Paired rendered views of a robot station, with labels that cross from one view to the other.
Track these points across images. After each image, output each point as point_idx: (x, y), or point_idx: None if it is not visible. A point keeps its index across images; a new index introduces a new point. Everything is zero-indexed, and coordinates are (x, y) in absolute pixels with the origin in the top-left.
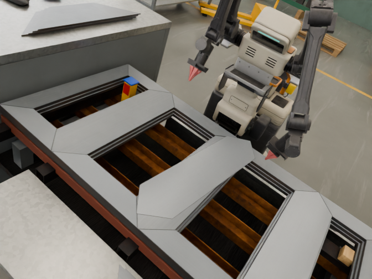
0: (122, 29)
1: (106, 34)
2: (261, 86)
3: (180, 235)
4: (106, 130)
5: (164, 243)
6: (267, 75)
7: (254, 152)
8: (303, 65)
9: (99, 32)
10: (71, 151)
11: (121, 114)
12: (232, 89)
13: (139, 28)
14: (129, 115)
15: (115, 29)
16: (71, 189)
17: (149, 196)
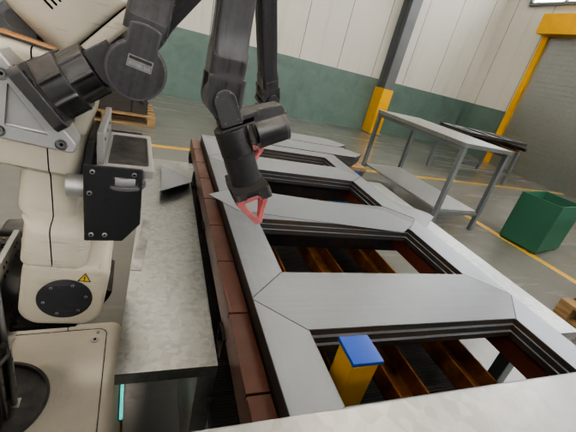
0: (427, 421)
1: (513, 383)
2: (130, 138)
3: (381, 203)
4: (435, 288)
5: (395, 207)
6: (111, 114)
7: (225, 189)
8: (277, 30)
9: (549, 407)
10: (484, 284)
11: (405, 299)
12: (79, 222)
13: (298, 417)
14: (389, 292)
15: (469, 428)
16: (436, 373)
17: (396, 224)
